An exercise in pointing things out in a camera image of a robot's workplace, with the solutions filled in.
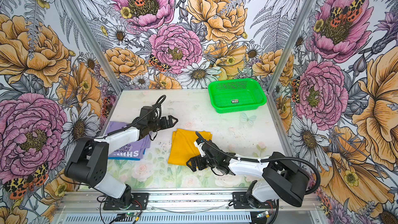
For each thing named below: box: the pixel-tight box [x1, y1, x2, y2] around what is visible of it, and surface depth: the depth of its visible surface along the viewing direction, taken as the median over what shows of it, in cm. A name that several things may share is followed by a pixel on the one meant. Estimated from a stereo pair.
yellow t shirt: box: [167, 128, 213, 166], surface depth 93 cm
